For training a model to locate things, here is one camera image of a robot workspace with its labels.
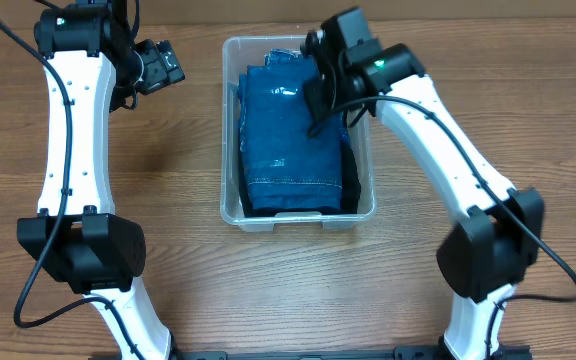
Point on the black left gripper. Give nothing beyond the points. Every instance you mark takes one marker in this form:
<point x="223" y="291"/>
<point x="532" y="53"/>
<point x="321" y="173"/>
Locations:
<point x="158" y="72"/>

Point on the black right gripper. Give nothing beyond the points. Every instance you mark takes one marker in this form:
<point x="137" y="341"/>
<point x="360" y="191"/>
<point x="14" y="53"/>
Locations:
<point x="322" y="107"/>

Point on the blue jeans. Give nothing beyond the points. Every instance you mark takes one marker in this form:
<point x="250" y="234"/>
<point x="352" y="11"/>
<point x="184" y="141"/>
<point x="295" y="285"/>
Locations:
<point x="284" y="169"/>

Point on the black garment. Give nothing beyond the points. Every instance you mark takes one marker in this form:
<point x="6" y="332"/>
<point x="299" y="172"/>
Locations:
<point x="243" y="190"/>
<point x="351" y="186"/>

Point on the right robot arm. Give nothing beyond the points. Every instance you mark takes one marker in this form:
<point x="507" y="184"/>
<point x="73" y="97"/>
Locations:
<point x="496" y="227"/>

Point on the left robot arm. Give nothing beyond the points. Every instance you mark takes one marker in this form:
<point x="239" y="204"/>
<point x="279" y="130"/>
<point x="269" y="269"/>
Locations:
<point x="94" y="65"/>

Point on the clear plastic storage bin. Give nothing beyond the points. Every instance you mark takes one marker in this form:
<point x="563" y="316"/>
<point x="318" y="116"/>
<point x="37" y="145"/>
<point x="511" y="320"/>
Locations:
<point x="238" y="53"/>

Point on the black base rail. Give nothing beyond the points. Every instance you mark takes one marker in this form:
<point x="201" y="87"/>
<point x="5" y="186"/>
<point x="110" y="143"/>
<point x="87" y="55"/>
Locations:
<point x="308" y="354"/>

